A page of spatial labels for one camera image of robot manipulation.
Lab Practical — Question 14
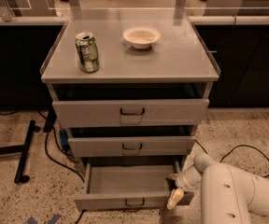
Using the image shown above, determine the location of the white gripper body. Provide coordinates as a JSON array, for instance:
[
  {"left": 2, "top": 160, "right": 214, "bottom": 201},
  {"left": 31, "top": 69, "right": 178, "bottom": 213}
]
[{"left": 175, "top": 165, "right": 202, "bottom": 191}]

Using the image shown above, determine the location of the grey bottom drawer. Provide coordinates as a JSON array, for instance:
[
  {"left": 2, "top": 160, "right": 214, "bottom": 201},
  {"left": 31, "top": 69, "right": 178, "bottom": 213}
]
[{"left": 73, "top": 158, "right": 195, "bottom": 211}]

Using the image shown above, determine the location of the grey drawer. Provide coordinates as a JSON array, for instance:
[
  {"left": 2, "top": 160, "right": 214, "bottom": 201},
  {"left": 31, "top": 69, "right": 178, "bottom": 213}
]
[
  {"left": 52, "top": 99, "right": 209, "bottom": 128},
  {"left": 68, "top": 136, "right": 195, "bottom": 157},
  {"left": 73, "top": 158, "right": 195, "bottom": 211}
]

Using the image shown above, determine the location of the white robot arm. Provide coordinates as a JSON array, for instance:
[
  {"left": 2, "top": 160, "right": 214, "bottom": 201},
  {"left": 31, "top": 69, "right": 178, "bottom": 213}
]
[{"left": 167, "top": 153, "right": 269, "bottom": 224}]

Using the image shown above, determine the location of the grey middle drawer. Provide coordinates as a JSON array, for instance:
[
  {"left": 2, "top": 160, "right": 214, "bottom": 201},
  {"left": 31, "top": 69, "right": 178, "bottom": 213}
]
[{"left": 68, "top": 136, "right": 195, "bottom": 157}]

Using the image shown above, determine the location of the grey drawer cabinet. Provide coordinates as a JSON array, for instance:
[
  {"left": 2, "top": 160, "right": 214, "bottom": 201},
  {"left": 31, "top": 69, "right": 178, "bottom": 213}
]
[{"left": 39, "top": 8, "right": 221, "bottom": 173}]

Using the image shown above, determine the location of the grey top drawer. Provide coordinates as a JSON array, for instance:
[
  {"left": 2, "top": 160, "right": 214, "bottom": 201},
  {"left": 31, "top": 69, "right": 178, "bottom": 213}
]
[{"left": 52, "top": 99, "right": 209, "bottom": 128}]

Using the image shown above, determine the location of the white paper bowl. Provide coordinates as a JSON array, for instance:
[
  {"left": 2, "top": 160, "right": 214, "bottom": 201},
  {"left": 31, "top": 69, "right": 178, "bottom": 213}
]
[{"left": 123, "top": 26, "right": 161, "bottom": 49}]

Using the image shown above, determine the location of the blue tape floor mark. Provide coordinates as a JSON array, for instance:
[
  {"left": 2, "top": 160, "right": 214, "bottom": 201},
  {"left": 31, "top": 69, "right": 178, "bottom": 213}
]
[{"left": 26, "top": 214, "right": 62, "bottom": 224}]

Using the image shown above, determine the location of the black metal stand base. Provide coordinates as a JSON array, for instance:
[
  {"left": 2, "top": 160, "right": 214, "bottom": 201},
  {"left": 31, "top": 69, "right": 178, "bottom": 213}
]
[{"left": 0, "top": 119, "right": 40, "bottom": 184}]

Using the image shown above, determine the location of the green soda can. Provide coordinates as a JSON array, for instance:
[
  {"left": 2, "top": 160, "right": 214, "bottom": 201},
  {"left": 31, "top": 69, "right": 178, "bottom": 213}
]
[{"left": 75, "top": 32, "right": 99, "bottom": 73}]

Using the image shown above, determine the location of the black cable right floor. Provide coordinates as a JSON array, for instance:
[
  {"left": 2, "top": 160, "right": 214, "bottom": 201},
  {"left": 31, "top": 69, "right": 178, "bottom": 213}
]
[{"left": 195, "top": 139, "right": 269, "bottom": 179}]

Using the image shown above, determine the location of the black cable floor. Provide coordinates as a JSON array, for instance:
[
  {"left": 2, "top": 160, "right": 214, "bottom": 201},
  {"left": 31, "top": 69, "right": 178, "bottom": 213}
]
[
  {"left": 195, "top": 139, "right": 269, "bottom": 179},
  {"left": 36, "top": 109, "right": 87, "bottom": 224}
]

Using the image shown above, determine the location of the black cable left floor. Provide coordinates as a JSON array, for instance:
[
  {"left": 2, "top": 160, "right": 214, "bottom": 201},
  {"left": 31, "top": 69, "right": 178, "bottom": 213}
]
[{"left": 36, "top": 109, "right": 87, "bottom": 224}]

